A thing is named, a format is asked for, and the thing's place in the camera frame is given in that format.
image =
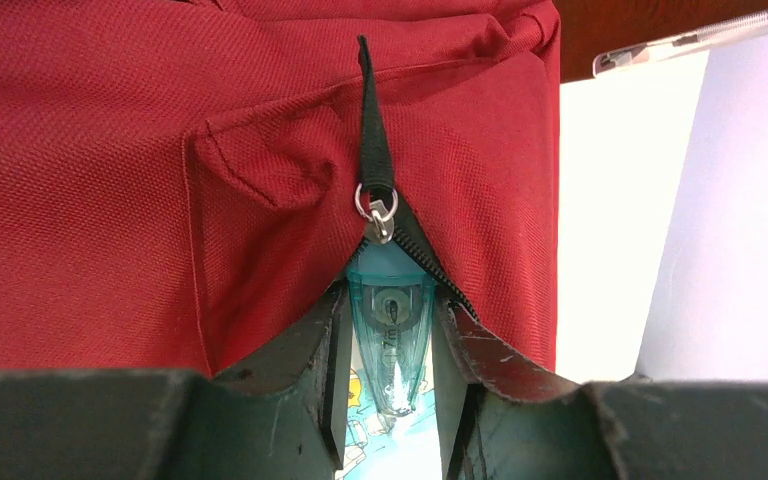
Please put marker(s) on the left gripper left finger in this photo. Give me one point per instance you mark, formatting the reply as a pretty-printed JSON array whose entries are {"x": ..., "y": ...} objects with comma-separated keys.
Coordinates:
[{"x": 280, "y": 413}]

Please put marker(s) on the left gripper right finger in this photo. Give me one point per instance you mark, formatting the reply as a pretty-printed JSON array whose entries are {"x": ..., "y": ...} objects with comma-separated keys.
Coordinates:
[{"x": 502, "y": 416}]

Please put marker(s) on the light blue blister pack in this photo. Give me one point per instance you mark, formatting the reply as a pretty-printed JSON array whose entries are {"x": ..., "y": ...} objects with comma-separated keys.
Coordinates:
[{"x": 391, "y": 429}]

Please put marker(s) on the brown wooden metronome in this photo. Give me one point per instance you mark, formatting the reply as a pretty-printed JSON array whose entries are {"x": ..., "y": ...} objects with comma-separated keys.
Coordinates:
[{"x": 592, "y": 27}]

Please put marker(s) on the red backpack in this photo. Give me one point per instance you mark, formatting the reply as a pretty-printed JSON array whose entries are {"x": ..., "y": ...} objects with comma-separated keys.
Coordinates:
[{"x": 177, "y": 177}]

